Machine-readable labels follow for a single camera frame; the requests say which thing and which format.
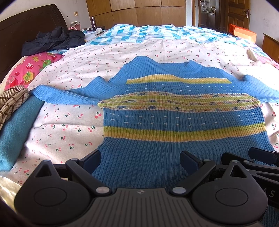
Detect blue striped knit sweater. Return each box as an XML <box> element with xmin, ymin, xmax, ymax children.
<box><xmin>32</xmin><ymin>55</ymin><xmax>279</xmax><ymax>227</ymax></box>

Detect teal fuzzy folded sweater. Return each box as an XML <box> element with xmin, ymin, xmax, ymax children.
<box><xmin>1</xmin><ymin>96</ymin><xmax>44</xmax><ymax>171</ymax></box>

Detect pink cartoon bedsheet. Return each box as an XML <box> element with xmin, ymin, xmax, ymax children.
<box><xmin>247</xmin><ymin>49</ymin><xmax>279</xmax><ymax>69</ymax></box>

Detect beige brown striped sweater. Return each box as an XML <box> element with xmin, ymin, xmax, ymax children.
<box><xmin>0</xmin><ymin>85</ymin><xmax>29</xmax><ymax>129</ymax></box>

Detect wooden low cabinet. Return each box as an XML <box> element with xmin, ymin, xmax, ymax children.
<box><xmin>262</xmin><ymin>34</ymin><xmax>279</xmax><ymax>63</ymax></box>

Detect pink strawberry print pillow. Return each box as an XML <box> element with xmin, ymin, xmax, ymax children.
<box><xmin>1</xmin><ymin>52</ymin><xmax>63</xmax><ymax>91</ymax></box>

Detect orange box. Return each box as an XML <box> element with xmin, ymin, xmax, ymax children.
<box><xmin>228</xmin><ymin>24</ymin><xmax>257</xmax><ymax>43</ymax></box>

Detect dark navy jacket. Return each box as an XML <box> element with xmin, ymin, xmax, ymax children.
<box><xmin>21</xmin><ymin>26</ymin><xmax>85</xmax><ymax>56</ymax></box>

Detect blue white checkered blanket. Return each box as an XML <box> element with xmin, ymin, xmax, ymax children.
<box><xmin>86</xmin><ymin>24</ymin><xmax>268</xmax><ymax>57</ymax></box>

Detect pink basket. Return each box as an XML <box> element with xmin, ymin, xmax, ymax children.
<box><xmin>68</xmin><ymin>21</ymin><xmax>81</xmax><ymax>30</ymax></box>

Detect brown wooden door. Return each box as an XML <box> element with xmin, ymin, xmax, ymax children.
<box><xmin>225</xmin><ymin>0</ymin><xmax>251</xmax><ymax>32</ymax></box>

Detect wooden wardrobe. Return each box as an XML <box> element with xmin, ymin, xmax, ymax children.
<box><xmin>86</xmin><ymin>0</ymin><xmax>186</xmax><ymax>29</ymax></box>

